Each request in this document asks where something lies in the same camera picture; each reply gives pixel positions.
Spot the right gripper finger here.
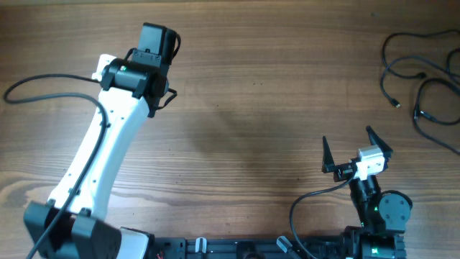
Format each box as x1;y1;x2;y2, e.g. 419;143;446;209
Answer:
366;126;393;158
322;136;335;173

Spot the black USB cable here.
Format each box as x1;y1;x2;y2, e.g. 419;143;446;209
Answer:
381;29;460;81
411;77;460;156
379;55;460;109

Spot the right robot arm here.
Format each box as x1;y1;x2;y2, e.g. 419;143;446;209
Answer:
322;126;413;258

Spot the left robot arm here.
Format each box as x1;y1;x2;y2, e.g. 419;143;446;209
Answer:
24;23;181;258

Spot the right camera black cable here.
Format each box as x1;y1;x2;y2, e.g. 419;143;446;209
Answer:
289;165;359;259

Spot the camera black cable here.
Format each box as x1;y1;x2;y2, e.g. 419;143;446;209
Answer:
289;165;359;259
2;73;111;259

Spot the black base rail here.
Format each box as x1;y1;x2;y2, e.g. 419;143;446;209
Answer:
143;235;407;259

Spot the left camera black cable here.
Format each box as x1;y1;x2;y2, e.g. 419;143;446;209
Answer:
2;73;111;259

